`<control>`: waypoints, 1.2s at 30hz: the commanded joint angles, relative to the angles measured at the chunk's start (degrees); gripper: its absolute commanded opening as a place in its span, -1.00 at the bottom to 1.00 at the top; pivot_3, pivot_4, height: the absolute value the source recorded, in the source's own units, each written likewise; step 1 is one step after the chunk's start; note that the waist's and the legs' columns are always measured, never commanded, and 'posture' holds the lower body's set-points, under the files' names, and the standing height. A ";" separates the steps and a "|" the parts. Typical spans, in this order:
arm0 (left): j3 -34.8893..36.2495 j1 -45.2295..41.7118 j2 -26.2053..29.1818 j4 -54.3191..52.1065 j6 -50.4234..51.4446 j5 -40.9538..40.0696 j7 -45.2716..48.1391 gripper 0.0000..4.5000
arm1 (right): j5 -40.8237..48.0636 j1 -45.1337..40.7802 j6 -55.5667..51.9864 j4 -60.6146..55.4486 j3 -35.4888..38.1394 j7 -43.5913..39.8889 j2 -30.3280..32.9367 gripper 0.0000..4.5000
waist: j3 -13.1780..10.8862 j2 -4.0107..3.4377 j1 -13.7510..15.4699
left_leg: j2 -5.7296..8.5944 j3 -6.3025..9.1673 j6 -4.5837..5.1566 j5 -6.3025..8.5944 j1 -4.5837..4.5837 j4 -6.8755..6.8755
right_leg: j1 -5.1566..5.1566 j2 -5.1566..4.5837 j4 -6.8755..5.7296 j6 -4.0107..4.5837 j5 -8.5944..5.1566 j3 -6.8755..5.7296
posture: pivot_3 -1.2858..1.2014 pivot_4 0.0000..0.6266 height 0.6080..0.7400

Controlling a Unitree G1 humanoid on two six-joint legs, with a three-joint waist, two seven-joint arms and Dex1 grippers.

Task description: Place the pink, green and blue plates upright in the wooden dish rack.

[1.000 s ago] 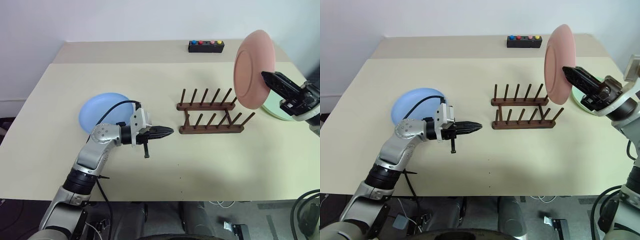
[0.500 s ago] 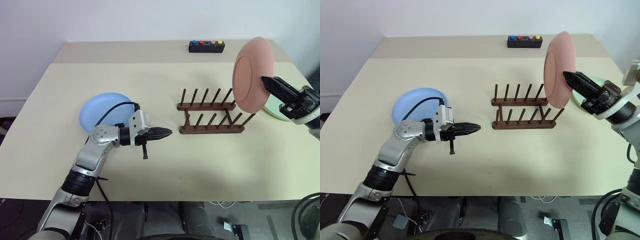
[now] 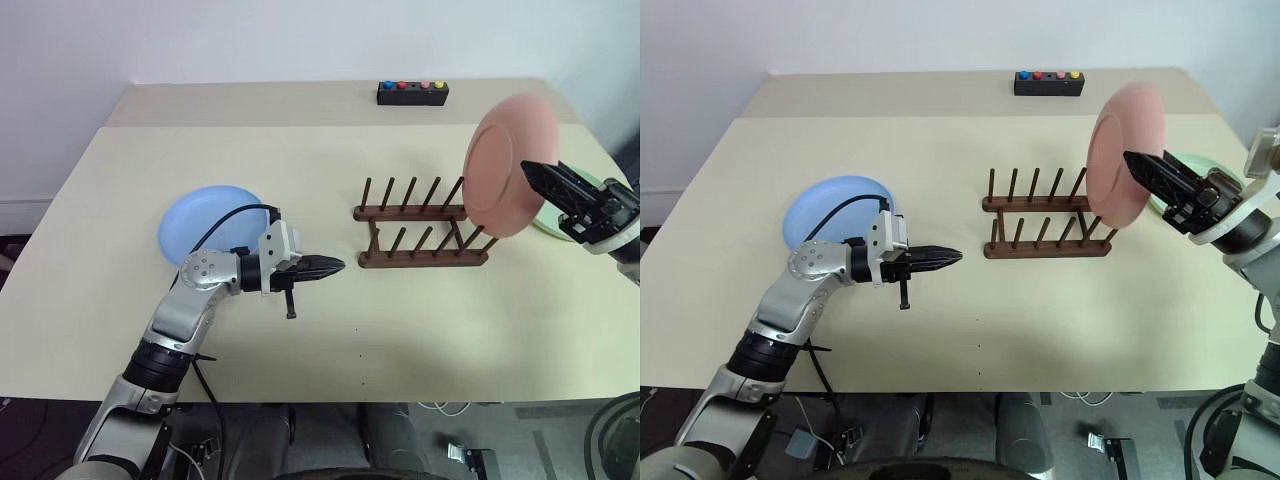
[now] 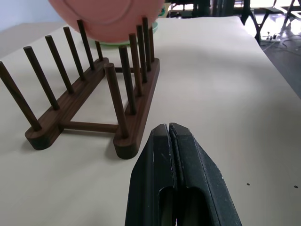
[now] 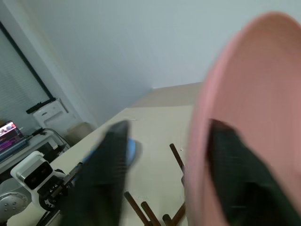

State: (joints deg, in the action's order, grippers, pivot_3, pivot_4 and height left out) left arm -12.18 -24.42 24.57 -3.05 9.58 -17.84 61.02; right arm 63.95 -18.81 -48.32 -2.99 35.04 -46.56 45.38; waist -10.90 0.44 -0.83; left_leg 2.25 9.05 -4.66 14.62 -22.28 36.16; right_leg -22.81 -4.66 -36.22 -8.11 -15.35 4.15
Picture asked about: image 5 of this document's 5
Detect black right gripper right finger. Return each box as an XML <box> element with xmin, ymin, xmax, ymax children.
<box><xmin>207</xmin><ymin>119</ymin><xmax>301</xmax><ymax>226</ymax></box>

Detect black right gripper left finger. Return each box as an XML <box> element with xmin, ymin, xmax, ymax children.
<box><xmin>59</xmin><ymin>120</ymin><xmax>131</xmax><ymax>226</ymax></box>

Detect pink plate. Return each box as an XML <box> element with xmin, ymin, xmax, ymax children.
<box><xmin>184</xmin><ymin>10</ymin><xmax>301</xmax><ymax>226</ymax></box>

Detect wooden dish rack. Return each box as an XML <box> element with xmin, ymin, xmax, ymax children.
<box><xmin>123</xmin><ymin>143</ymin><xmax>188</xmax><ymax>226</ymax></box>

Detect blue plate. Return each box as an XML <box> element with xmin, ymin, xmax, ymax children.
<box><xmin>81</xmin><ymin>137</ymin><xmax>143</xmax><ymax>168</ymax></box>

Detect white side desk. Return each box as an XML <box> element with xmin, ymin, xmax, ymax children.
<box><xmin>0</xmin><ymin>128</ymin><xmax>71</xmax><ymax>176</ymax></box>

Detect beige bin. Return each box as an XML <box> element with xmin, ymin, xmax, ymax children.
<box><xmin>66</xmin><ymin>121</ymin><xmax>95</xmax><ymax>143</ymax></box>

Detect open laptop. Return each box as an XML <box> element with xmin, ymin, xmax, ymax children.
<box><xmin>0</xmin><ymin>120</ymin><xmax>26</xmax><ymax>163</ymax></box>

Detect white printer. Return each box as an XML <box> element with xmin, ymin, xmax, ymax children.
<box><xmin>32</xmin><ymin>98</ymin><xmax>78</xmax><ymax>132</ymax></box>

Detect black flat device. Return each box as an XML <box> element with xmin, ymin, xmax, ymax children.
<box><xmin>25</xmin><ymin>97</ymin><xmax>57</xmax><ymax>114</ymax></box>

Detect white window blind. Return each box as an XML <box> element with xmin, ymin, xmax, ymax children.
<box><xmin>0</xmin><ymin>28</ymin><xmax>50</xmax><ymax>124</ymax></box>

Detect black window frame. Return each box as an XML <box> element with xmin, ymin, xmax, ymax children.
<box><xmin>0</xmin><ymin>20</ymin><xmax>57</xmax><ymax>100</ymax></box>

